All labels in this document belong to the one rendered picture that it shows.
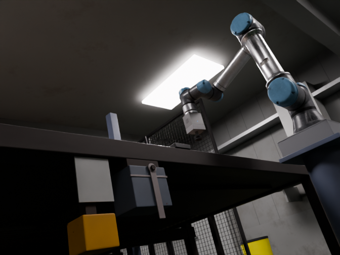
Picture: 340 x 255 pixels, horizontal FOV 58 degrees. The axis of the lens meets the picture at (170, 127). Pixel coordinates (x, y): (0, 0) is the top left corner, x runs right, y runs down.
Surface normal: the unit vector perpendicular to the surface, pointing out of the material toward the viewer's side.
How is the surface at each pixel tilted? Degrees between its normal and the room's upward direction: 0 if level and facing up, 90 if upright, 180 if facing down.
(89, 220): 90
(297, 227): 90
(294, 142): 90
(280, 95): 99
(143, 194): 90
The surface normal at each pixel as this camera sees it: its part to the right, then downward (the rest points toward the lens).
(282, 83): -0.62, -0.04
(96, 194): 0.66, -0.45
